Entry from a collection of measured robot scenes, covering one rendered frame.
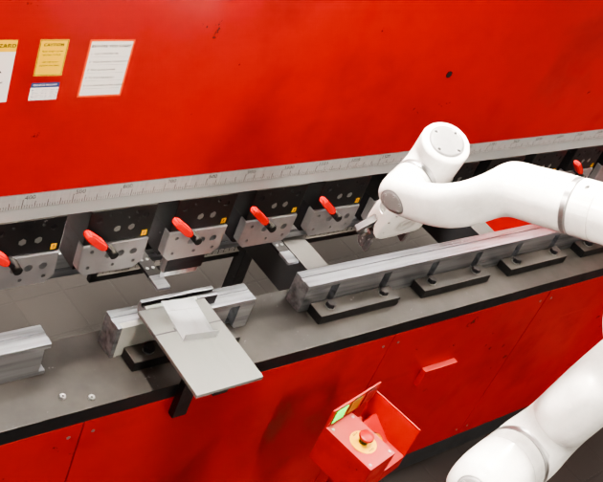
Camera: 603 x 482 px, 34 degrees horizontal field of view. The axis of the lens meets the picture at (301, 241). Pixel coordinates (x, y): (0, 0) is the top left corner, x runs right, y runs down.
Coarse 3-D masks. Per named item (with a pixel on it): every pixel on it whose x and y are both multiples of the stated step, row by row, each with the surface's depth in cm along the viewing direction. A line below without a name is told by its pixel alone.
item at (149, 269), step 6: (144, 252) 236; (144, 258) 234; (138, 264) 233; (144, 264) 233; (150, 264) 234; (144, 270) 231; (150, 270) 232; (156, 270) 233; (150, 276) 230; (156, 276) 231; (156, 282) 229; (162, 282) 230; (156, 288) 228; (162, 288) 228; (168, 288) 230
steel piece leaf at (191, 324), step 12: (168, 312) 223; (180, 312) 224; (192, 312) 226; (180, 324) 221; (192, 324) 223; (204, 324) 224; (180, 336) 218; (192, 336) 218; (204, 336) 220; (216, 336) 222
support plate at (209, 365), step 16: (208, 304) 230; (144, 320) 219; (160, 320) 220; (208, 320) 226; (160, 336) 216; (176, 336) 218; (224, 336) 224; (176, 352) 214; (192, 352) 216; (208, 352) 218; (224, 352) 219; (240, 352) 221; (176, 368) 211; (192, 368) 212; (208, 368) 214; (224, 368) 215; (240, 368) 217; (256, 368) 219; (192, 384) 208; (208, 384) 210; (224, 384) 211; (240, 384) 214
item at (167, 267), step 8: (192, 256) 220; (200, 256) 221; (160, 264) 218; (168, 264) 216; (176, 264) 218; (184, 264) 220; (192, 264) 222; (200, 264) 223; (168, 272) 220; (176, 272) 221; (184, 272) 223
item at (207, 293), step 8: (200, 288) 234; (208, 288) 235; (160, 296) 226; (168, 296) 227; (176, 296) 229; (184, 296) 231; (200, 296) 231; (208, 296) 233; (216, 296) 235; (144, 304) 224; (152, 304) 225
